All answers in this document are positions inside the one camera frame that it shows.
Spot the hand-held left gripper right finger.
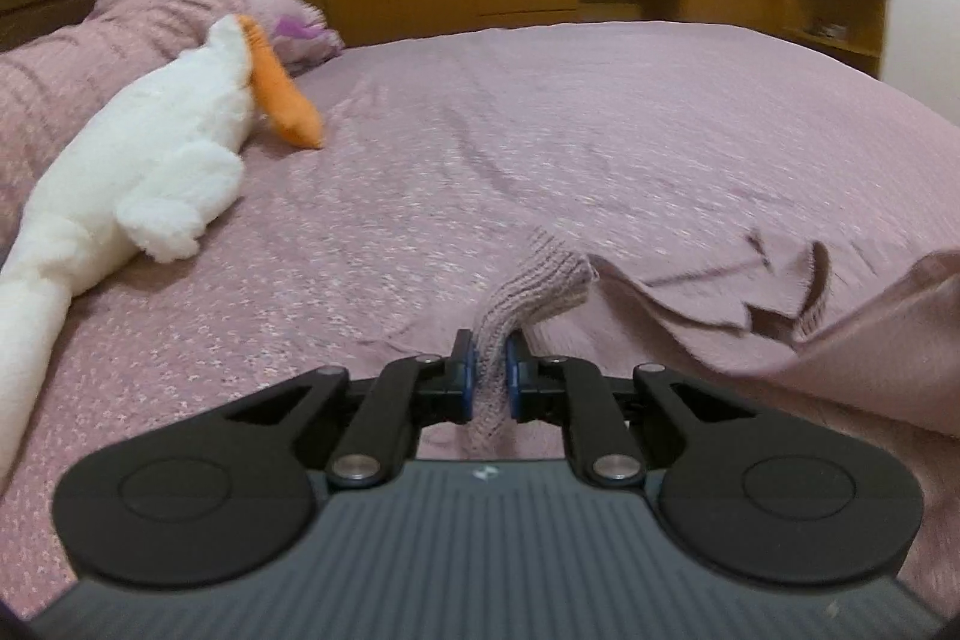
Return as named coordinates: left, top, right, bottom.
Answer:
left=504, top=336, right=758, bottom=488

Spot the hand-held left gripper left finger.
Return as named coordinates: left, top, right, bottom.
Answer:
left=222, top=329, right=476, bottom=488

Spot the mauve knitted sweater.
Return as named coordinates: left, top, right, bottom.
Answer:
left=463, top=226, right=960, bottom=461

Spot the bed with pink floral sheet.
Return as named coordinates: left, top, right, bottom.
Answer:
left=0, top=20, right=960, bottom=626

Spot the purple patterned pillow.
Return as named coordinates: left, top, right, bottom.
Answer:
left=271, top=12, right=344, bottom=77

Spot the white plush goose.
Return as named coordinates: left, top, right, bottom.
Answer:
left=0, top=14, right=326, bottom=491

